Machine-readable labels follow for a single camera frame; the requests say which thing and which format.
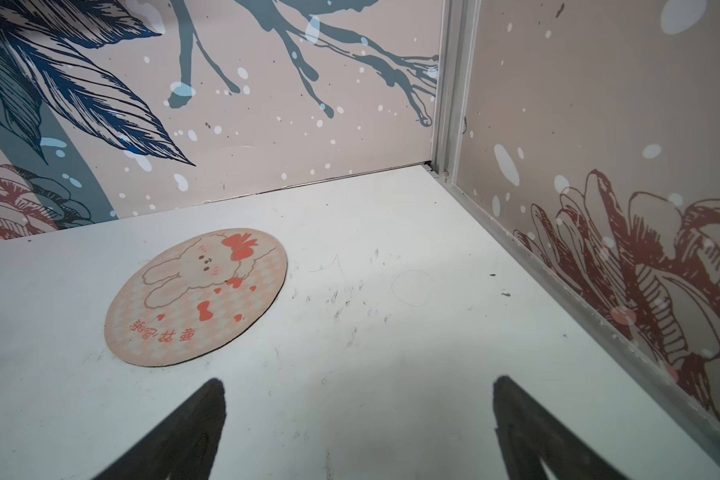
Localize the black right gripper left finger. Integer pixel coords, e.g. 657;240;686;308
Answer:
96;378;226;479

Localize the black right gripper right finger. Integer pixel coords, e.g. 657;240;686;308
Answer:
493;375;627;480

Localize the round bunny print coaster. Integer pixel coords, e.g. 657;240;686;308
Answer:
104;228;288;367

